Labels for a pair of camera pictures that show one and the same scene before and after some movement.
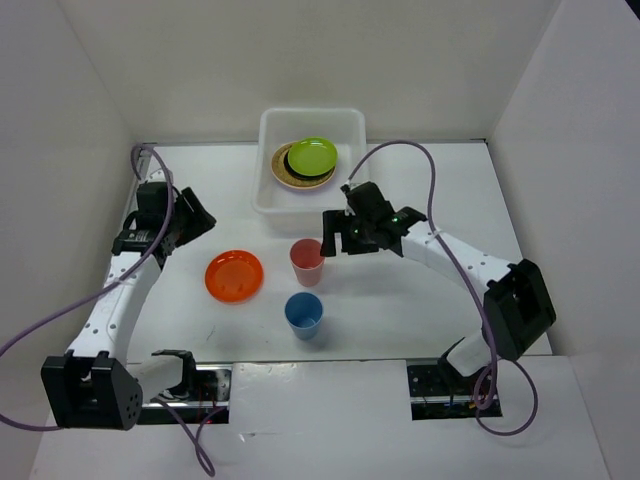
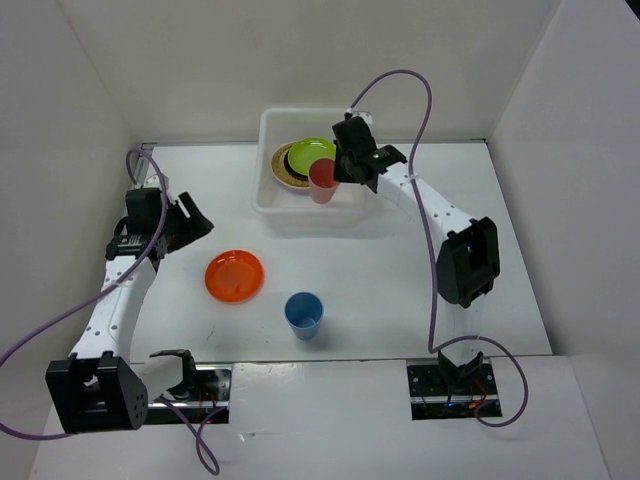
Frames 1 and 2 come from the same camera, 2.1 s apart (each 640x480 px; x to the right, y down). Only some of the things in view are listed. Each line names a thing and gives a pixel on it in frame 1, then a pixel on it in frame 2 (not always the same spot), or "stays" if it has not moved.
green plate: x=312 y=156 stays
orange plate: x=234 y=277 stays
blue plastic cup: x=304 y=311 stays
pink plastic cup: x=306 y=258 -> x=321 y=177
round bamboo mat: x=281 y=173 stays
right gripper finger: x=353 y=244 -> x=365 y=176
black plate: x=303 y=176 stays
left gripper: x=201 y=220 stays
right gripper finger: x=334 y=221 -> x=348 y=167
